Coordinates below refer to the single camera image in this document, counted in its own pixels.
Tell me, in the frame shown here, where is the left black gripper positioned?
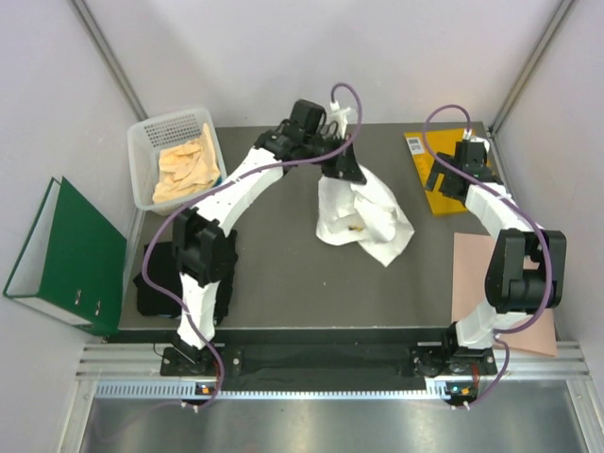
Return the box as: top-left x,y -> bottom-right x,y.
302,131 -> 365,184

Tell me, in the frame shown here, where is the white t shirt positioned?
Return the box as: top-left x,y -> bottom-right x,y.
315,166 -> 414,267

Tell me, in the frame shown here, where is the pink paper sheet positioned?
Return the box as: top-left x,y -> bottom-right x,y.
451,232 -> 558,357

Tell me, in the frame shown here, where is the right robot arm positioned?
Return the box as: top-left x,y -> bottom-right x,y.
414,130 -> 566,378

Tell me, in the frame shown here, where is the green ring binder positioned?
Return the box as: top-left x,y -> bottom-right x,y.
3,178 -> 126,337

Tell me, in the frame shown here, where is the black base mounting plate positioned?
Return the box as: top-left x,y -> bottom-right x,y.
159,343 -> 497,379

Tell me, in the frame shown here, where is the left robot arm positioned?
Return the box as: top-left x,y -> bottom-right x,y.
172,99 -> 366,375

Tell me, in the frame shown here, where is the orange t shirt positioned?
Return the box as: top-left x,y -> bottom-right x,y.
152,124 -> 221,204

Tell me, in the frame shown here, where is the black folded t shirt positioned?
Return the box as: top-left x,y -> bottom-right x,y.
133,241 -> 235,326

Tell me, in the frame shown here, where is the grey slotted cable duct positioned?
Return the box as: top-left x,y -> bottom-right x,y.
94,380 -> 478,401

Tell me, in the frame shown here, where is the white plastic basket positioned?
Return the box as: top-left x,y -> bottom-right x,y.
126,108 -> 227,216

